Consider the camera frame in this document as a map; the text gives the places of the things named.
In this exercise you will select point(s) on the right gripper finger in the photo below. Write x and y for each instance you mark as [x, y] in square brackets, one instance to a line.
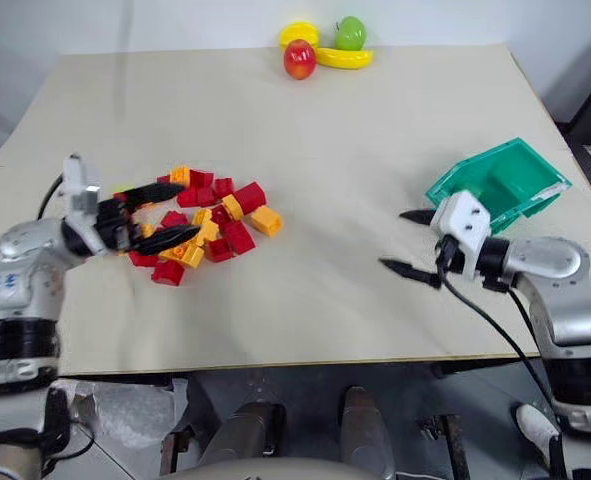
[415, 272]
[420, 216]

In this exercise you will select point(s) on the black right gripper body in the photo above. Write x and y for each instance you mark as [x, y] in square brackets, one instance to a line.
[452, 257]

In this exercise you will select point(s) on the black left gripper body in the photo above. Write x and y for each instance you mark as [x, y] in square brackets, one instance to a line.
[115, 225]

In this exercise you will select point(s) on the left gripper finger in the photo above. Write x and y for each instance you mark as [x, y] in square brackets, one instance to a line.
[165, 240]
[155, 192]

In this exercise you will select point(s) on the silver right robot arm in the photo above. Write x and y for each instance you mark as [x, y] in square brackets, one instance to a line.
[555, 280]

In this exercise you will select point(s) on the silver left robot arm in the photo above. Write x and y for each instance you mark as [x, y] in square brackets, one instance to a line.
[25, 260]

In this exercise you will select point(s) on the small red toy block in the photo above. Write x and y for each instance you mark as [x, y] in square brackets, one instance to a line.
[162, 179]

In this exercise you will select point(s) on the small yellow toy block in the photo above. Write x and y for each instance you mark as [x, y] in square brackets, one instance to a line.
[146, 230]

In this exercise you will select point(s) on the long yellow toy block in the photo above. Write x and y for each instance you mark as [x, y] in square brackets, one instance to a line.
[187, 255]

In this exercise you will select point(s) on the green toy block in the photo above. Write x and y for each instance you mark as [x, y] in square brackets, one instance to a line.
[121, 189]

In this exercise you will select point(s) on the large red toy block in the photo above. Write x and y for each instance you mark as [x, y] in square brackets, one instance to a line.
[240, 237]
[251, 196]

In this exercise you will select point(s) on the teal plastic bin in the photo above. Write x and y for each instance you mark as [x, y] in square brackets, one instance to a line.
[505, 185]

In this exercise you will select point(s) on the dark rounded shape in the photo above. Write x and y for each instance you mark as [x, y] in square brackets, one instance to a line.
[245, 430]
[365, 430]

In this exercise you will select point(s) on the crumpled white sheet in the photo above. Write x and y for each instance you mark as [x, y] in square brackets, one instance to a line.
[120, 405]

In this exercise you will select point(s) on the yellow toy banana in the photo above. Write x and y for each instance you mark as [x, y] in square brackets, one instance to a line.
[345, 58]

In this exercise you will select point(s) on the rusty dark metal bar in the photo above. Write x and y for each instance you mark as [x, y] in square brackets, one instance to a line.
[455, 445]

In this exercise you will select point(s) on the white rounded robot part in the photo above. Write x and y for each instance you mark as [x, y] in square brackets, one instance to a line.
[537, 430]

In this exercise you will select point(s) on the green toy pear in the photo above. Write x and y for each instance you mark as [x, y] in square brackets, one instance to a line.
[350, 33]

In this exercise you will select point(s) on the red toy apple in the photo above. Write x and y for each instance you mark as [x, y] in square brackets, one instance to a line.
[300, 60]

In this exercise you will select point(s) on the yellow ridged toy fruit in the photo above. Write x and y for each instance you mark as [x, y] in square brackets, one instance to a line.
[300, 33]

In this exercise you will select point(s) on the beige robot body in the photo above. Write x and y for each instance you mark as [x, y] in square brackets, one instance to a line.
[285, 470]

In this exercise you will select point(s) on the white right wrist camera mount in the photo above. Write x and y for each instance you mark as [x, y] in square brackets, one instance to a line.
[465, 215]

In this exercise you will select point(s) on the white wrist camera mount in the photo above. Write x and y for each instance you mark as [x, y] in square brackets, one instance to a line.
[75, 175]
[465, 215]

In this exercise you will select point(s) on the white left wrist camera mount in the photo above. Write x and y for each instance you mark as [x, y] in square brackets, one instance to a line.
[75, 175]

